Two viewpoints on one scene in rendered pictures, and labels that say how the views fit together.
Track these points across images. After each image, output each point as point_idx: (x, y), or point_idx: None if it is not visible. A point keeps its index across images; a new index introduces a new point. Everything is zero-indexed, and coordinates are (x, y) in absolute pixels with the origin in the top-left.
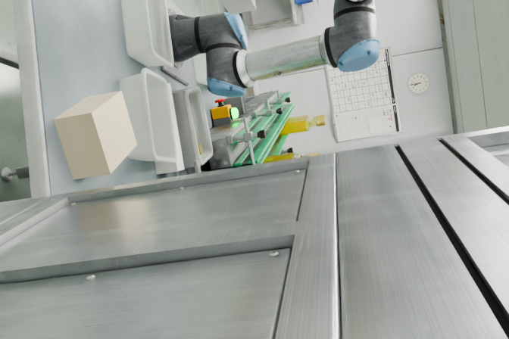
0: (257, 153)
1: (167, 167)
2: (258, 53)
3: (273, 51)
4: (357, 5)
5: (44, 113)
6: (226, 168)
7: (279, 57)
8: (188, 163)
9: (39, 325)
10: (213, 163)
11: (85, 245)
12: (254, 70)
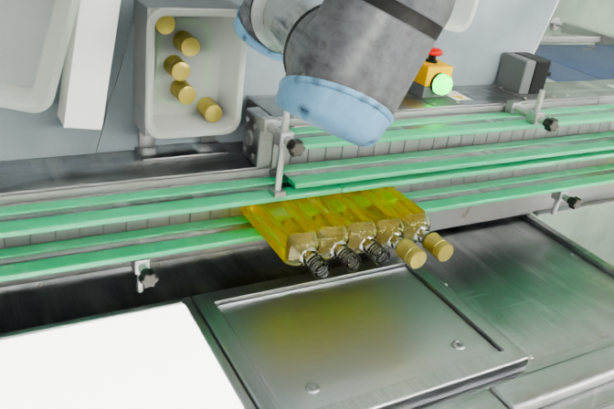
0: (347, 173)
1: (61, 113)
2: None
3: (283, 5)
4: None
5: None
6: (252, 164)
7: (277, 21)
8: (141, 125)
9: None
10: (243, 146)
11: None
12: (266, 26)
